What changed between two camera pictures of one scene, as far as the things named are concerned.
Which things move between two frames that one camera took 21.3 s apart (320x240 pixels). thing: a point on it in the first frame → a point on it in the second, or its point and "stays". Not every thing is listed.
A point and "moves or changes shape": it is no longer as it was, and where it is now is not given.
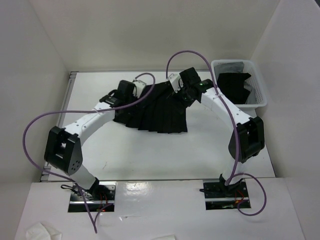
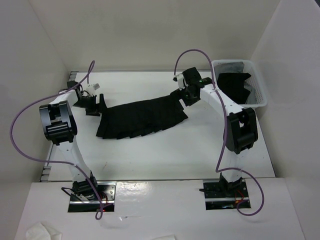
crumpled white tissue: x=38 y=231 stays
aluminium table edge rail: x=46 y=175 stays
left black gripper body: x=131 y=100 → x=88 y=103
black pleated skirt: x=163 y=110 moves or changes shape
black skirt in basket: x=232 y=86 stays
